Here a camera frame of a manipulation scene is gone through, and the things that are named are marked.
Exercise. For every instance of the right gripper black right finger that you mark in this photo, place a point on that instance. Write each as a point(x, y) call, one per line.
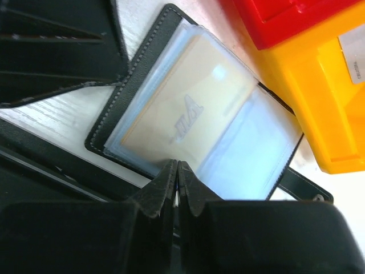
point(231, 236)

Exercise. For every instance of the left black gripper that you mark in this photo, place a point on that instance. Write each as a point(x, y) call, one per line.
point(33, 169)

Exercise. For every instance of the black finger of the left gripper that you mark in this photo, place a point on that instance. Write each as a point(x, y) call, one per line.
point(52, 47)

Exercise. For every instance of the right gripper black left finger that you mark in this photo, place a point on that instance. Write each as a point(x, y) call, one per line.
point(133, 236)

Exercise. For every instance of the black card holder wallet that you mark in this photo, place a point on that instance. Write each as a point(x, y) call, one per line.
point(250, 160)

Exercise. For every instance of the yellow plastic bin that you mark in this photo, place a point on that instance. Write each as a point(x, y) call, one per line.
point(309, 72)

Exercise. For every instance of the red plastic bin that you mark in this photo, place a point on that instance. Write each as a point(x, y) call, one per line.
point(270, 22)

